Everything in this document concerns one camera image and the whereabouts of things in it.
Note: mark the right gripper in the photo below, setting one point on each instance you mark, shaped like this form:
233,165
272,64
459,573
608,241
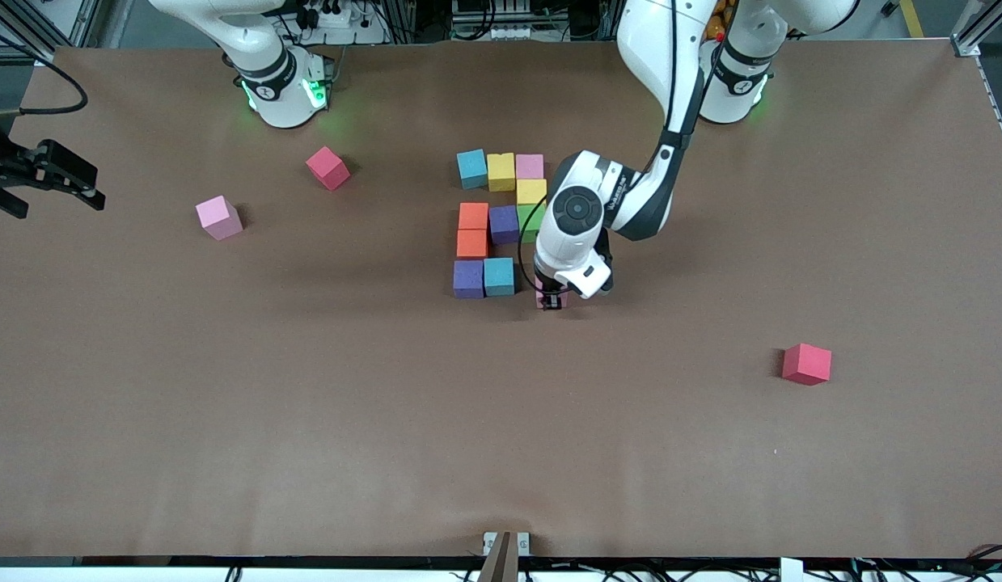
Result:
15,171

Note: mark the brown table cover sheet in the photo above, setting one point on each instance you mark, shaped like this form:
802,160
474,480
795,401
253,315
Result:
500,469

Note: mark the brown camera mount with bracket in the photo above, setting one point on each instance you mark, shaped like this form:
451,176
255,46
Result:
500,562

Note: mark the blue foam block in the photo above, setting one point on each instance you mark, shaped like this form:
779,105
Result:
471,169
499,276

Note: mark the aluminium frame profile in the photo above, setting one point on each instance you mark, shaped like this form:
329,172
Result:
974,32
35,40

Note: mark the small white box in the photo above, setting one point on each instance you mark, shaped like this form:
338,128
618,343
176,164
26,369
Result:
792,570

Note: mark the silver perforated edge rail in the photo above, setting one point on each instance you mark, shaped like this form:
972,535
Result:
998,109

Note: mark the bag of orange items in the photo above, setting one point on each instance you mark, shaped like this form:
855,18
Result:
717,20

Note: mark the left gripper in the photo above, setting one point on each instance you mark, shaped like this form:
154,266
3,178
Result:
551,291

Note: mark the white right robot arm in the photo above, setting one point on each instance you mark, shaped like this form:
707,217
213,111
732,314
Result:
274,89

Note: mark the orange foam block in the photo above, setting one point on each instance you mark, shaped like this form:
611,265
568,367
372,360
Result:
473,216
471,242

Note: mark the purple foam block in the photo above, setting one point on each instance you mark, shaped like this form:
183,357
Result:
468,279
504,224

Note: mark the white slotted power strip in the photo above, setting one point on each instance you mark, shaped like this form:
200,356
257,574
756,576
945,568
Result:
500,32

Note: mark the green foam block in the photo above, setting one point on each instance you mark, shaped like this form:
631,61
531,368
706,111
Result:
528,222

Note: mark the red foam block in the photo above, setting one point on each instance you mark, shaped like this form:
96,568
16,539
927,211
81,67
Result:
327,167
806,364

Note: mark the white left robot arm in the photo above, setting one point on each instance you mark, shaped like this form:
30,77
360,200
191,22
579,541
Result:
565,242

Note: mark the yellow foam block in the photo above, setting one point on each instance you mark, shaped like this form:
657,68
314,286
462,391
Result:
531,191
501,170

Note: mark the white power strip with plugs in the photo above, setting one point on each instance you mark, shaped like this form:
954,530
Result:
339,18

